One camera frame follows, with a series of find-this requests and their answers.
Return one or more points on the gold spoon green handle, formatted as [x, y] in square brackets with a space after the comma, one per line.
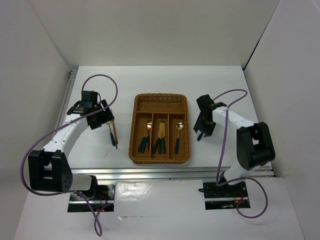
[111, 133]

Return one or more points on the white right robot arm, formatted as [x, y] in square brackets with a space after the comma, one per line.
[254, 145]

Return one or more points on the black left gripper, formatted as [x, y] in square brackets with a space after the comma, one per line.
[106, 116]

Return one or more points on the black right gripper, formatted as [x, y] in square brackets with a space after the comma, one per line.
[208, 131]

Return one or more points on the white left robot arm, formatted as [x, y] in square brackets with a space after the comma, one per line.
[49, 169]

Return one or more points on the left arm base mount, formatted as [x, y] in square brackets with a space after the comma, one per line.
[101, 199]

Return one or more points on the wicker cutlery tray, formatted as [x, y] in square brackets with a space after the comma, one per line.
[159, 107]

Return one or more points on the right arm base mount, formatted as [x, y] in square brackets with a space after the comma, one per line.
[225, 197]

